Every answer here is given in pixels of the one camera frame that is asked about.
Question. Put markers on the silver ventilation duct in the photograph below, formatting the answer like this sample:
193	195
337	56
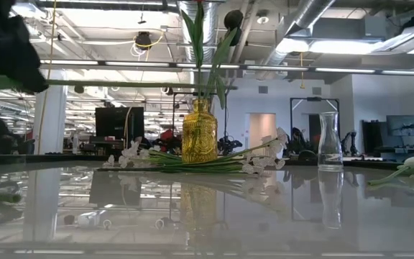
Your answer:
300	18
210	32

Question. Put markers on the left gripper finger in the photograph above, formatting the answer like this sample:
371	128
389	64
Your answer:
9	50

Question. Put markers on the white building column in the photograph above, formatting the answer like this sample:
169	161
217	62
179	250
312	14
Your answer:
50	115

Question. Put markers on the clear glass vase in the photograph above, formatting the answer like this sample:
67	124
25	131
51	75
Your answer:
330	158

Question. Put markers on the black aluminium table frame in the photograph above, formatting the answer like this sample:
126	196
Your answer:
49	157

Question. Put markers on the black background rig frame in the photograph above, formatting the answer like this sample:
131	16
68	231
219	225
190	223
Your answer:
315	99

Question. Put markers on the overhead light bar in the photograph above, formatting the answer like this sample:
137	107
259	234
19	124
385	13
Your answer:
207	66

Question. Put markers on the black ceiling device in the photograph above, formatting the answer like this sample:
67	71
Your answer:
143	39

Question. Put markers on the yellow glass vase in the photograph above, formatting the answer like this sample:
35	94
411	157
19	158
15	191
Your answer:
200	136

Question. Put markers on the white blossom spray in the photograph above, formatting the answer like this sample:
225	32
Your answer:
264	162
131	151

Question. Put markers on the black tulip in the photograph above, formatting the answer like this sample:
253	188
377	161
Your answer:
233	21

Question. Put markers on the black monitor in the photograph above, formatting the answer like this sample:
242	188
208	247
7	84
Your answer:
404	125
119	122

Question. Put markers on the pale door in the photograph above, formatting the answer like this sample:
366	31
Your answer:
262	131

